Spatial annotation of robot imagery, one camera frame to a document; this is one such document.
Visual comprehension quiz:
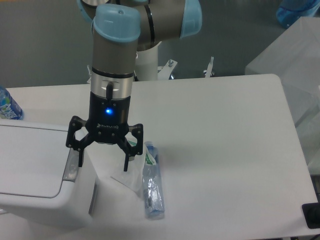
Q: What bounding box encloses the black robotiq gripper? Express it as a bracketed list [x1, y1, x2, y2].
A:
[65, 92, 144, 172]

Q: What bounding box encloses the white push-button trash can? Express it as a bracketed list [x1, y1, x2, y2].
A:
[0, 119, 99, 228]

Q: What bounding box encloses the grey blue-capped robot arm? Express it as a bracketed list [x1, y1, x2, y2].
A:
[66, 0, 203, 167]

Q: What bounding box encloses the clear plastic bag green print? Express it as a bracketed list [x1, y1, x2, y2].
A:
[110, 141, 158, 193]

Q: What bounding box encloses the clear crushed plastic bottle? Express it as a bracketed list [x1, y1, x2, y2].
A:
[142, 141, 165, 220]

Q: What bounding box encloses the blue-label water bottle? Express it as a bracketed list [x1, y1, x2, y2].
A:
[0, 86, 24, 120]

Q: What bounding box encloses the white cloth-covered side table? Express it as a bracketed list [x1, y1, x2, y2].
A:
[245, 17, 320, 176]

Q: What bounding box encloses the blue shoe cover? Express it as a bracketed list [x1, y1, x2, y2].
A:
[275, 0, 320, 29]

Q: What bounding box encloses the black device at table edge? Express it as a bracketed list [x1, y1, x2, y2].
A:
[302, 202, 320, 229]

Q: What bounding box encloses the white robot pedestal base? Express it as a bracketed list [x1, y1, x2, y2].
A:
[86, 41, 216, 85]

